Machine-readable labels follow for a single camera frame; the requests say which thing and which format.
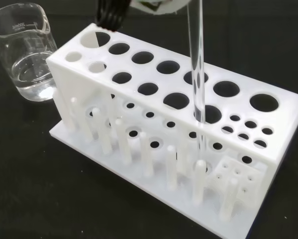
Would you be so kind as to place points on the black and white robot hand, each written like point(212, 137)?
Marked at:
point(129, 10)

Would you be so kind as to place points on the white test tube rack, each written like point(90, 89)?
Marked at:
point(163, 129)

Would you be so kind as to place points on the clear glass beaker with water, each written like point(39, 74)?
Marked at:
point(27, 57)

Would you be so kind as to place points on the black bench cloth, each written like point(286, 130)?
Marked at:
point(27, 174)

